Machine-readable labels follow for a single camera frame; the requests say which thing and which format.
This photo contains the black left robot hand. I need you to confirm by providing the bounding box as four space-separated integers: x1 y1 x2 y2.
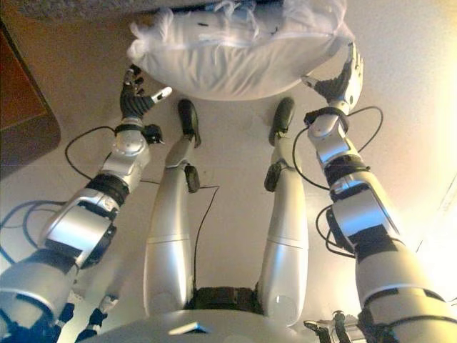
119 64 174 119

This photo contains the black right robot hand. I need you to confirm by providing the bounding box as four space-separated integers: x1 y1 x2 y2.
301 41 366 110

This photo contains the white fringed cushion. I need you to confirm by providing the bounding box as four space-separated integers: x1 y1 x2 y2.
126 0 355 101

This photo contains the grey fabric tub armchair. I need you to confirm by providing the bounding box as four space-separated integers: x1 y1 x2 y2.
16 0 215 23

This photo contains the dark glossy cabinet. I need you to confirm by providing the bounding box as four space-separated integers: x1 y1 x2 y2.
0 17 62 168

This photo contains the silver robot torso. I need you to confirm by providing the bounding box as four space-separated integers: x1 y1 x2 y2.
77 308 305 343

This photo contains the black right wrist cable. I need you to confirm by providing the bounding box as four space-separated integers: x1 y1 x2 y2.
291 105 384 190

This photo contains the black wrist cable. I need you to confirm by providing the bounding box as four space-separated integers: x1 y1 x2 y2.
291 105 384 190
64 124 119 180

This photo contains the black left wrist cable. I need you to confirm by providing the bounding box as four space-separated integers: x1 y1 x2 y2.
64 124 119 180

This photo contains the black floor cable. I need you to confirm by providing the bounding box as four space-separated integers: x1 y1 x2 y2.
0 182 221 287

